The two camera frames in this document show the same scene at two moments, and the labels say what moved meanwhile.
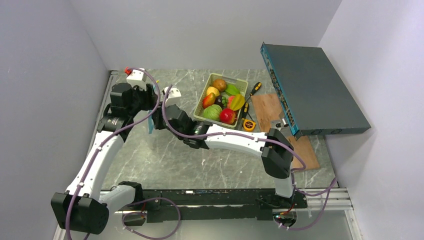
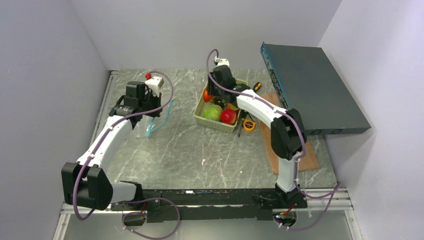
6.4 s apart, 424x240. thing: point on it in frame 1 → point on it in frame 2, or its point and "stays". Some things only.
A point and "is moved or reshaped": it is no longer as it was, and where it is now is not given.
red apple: x=227 y=116 stays
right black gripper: x=157 y=116 → x=211 y=89
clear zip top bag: x=151 y=127 is moved or reshaped
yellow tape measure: x=249 y=125 stays
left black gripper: x=150 y=96 stays
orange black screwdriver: x=257 y=87 stays
